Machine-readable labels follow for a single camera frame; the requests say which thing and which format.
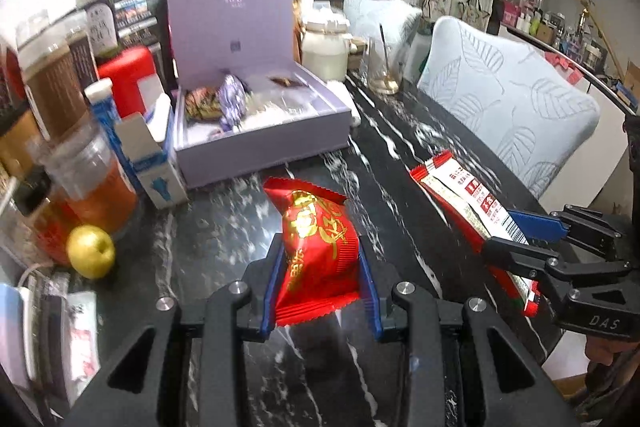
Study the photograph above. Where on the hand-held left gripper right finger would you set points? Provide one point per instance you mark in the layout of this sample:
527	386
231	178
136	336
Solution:
371	297

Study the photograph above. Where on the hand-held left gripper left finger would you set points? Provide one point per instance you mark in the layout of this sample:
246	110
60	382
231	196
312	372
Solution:
272	287

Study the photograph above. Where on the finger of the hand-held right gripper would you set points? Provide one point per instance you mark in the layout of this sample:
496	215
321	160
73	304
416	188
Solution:
537	225
515	254

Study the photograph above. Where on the red snack packet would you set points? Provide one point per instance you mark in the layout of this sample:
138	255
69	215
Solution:
315	247

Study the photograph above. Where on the red white long packet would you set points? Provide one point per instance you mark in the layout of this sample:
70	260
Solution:
465	197

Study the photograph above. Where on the clear zip bag white contents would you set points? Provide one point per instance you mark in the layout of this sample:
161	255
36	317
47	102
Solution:
280	107

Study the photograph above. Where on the purple sachet pouch with tassel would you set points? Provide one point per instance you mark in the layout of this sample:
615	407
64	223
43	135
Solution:
232	99

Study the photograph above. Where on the brown snack packet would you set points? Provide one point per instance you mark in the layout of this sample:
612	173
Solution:
202	104

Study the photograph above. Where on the small dark red packet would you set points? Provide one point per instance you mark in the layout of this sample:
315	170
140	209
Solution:
284	82

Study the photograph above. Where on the person's right hand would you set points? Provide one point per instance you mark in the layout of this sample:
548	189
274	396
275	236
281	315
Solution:
607	352

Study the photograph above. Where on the pale blue leaf-pattern chair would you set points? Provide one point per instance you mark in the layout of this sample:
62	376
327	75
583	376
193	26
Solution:
505	102
380	19

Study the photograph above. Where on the white blue open carton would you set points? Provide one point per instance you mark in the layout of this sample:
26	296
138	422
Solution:
157	184

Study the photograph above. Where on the yellow apple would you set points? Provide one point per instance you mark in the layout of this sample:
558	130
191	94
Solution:
91	252

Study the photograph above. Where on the row of cosmetic bottles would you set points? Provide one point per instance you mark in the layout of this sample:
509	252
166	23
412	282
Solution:
565	34

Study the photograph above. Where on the white pink sachet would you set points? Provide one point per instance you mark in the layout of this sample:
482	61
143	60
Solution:
82	342

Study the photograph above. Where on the clear jar with orange contents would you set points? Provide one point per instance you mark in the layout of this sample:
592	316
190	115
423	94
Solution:
95	187

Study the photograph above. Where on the glass cup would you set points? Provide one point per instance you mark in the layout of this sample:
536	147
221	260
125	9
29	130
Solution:
386	77

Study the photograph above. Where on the metal spoon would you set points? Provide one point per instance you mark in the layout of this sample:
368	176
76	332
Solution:
384	49

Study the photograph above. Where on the blue tube with white cap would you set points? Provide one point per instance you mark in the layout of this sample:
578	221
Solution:
107	117

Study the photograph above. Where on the white jug with lid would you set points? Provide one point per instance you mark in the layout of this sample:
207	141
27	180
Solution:
325	54

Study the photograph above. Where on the black-capped spice jar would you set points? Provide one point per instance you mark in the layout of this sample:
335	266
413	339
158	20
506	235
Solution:
42	222

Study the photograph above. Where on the tan ceramic cup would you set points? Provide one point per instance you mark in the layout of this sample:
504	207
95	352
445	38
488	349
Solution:
358	54

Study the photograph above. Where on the red container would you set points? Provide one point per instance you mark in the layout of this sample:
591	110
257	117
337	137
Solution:
125	77

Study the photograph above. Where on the pastel pink blue device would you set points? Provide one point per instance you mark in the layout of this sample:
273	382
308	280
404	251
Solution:
15	332

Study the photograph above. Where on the orange snack bag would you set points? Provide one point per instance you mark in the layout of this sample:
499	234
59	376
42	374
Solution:
301	17

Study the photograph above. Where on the amber jar with black lid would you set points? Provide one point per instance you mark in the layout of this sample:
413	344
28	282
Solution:
20	142

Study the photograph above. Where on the black coffee bag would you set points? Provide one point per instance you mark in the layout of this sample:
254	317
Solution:
140	22

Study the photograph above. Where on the small jar with brown label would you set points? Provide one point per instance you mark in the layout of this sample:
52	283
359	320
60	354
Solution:
82	57

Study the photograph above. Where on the tall jar with brown label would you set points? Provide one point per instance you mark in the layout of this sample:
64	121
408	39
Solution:
55	82

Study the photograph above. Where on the jar with white text label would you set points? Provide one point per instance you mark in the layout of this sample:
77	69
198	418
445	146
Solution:
100	22

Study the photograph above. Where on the jar with red label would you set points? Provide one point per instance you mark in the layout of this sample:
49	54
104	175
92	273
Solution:
10	77

